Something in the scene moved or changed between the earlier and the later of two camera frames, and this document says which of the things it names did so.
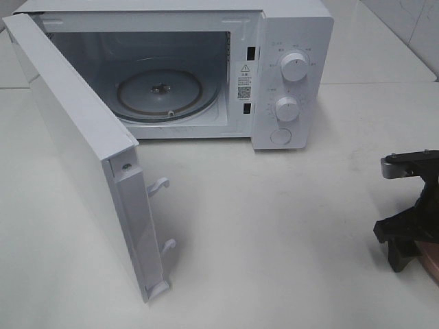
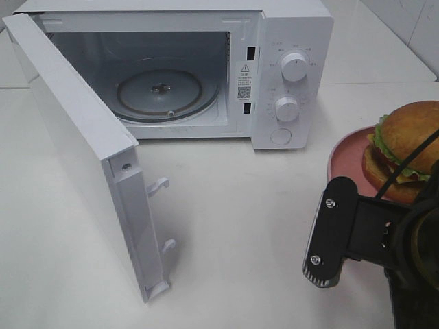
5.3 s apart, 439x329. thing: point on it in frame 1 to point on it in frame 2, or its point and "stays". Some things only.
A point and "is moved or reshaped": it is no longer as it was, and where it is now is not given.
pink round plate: x=430 y=253 is moved or reshaped
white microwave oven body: x=205 y=69 stays
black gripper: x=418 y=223 to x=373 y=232
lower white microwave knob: x=287 y=109 stays
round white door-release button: x=280 y=136 stays
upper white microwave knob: x=294 y=66 stays
